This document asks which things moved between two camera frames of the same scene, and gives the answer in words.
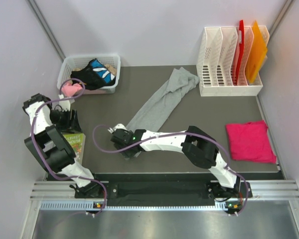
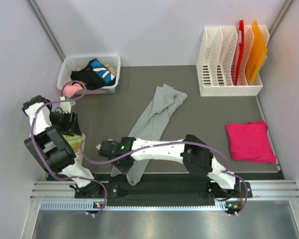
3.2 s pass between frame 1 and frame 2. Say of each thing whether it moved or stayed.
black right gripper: moved
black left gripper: stayed
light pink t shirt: stayed
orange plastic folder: stayed
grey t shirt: moved
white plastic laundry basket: stayed
